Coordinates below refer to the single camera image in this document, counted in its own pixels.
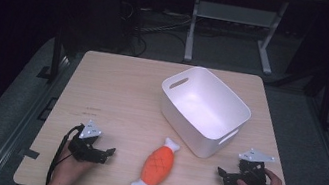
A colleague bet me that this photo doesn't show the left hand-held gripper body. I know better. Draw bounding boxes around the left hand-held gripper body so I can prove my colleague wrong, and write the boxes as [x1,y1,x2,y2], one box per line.
[65,116,107,166]

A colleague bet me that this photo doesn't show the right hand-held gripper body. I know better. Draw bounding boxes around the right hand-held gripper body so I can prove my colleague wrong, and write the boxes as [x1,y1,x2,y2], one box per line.
[232,146,278,185]

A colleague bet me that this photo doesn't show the person's left hand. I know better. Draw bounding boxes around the person's left hand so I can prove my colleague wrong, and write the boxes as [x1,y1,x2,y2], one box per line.
[47,138,99,185]

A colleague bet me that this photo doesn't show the orange plush meat toy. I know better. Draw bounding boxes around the orange plush meat toy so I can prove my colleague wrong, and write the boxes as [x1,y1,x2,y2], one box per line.
[130,132,183,185]

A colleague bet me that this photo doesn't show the white plastic basket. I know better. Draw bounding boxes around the white plastic basket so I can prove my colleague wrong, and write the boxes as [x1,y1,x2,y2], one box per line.
[150,60,259,166]

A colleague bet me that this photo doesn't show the white metal stand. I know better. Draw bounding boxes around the white metal stand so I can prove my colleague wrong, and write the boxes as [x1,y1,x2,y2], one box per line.
[182,0,291,78]

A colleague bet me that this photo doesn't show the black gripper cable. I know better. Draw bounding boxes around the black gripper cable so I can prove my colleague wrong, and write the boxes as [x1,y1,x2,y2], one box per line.
[45,119,85,185]

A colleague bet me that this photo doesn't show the grey table edge bracket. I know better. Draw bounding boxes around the grey table edge bracket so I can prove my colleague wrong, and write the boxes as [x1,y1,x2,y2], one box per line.
[18,146,41,161]

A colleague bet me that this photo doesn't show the bundle of floor cables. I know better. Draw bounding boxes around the bundle of floor cables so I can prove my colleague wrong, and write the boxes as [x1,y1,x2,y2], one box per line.
[109,0,194,65]

